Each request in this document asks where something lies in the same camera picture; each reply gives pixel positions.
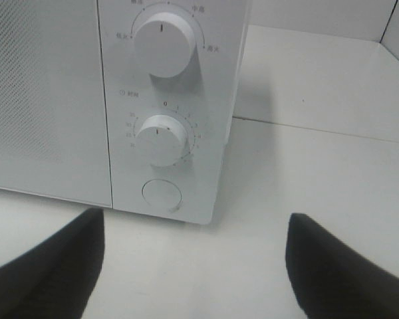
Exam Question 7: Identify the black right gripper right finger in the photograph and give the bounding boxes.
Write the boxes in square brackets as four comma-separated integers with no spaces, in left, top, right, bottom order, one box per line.
[285,213,399,318]

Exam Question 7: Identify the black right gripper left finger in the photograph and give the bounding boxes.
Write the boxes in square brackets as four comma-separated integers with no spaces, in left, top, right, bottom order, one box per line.
[0,208,105,318]

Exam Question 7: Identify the round white door release button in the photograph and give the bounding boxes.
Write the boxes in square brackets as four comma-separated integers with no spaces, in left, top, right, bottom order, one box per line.
[142,179,182,210]

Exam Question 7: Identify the white microwave door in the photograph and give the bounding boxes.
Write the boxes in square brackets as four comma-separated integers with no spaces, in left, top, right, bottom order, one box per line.
[0,1,112,207]

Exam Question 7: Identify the lower white timer knob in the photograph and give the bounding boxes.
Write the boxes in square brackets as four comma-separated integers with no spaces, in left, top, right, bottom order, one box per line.
[135,115,188,167]

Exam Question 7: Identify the white microwave oven body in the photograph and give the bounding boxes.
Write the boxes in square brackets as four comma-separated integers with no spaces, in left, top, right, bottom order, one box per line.
[98,1,251,225]

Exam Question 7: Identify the upper white power knob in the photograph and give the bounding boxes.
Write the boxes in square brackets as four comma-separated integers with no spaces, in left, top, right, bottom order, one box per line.
[134,12,196,78]

